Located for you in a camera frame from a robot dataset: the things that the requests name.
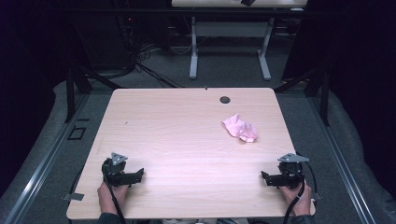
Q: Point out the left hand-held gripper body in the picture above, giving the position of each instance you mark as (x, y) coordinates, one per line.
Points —
(115, 169)

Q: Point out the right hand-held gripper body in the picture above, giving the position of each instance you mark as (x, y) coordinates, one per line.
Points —
(291, 174)

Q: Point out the pink sock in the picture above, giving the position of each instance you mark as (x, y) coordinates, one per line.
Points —
(241, 128)

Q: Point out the person's right hand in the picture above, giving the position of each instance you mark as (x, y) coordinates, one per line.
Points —
(295, 199)

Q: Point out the person's left hand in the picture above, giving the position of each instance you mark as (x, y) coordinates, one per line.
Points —
(109, 196)

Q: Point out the person's lap clothing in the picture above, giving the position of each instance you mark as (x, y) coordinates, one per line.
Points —
(205, 221)

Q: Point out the dark round table grommet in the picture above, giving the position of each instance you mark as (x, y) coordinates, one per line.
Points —
(224, 100)

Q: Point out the grey-legged background table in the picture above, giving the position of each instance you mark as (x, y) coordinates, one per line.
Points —
(230, 29)

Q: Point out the black object on background table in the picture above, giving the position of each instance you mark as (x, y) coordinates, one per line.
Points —
(247, 2)

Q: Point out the aluminium floor rail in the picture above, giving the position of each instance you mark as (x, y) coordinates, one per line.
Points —
(46, 161)
(341, 161)

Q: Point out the black metal frame stand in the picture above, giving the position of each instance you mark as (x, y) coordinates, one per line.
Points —
(325, 99)
(70, 93)

